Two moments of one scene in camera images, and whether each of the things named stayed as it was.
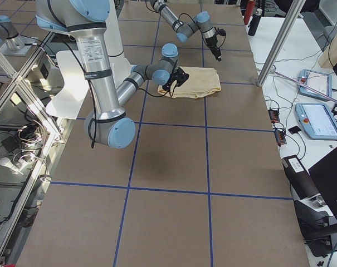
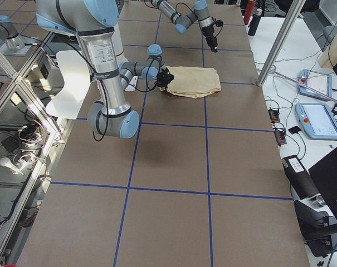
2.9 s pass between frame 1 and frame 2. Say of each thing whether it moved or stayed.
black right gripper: moved
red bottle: stayed
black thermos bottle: stayed
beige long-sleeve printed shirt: stayed
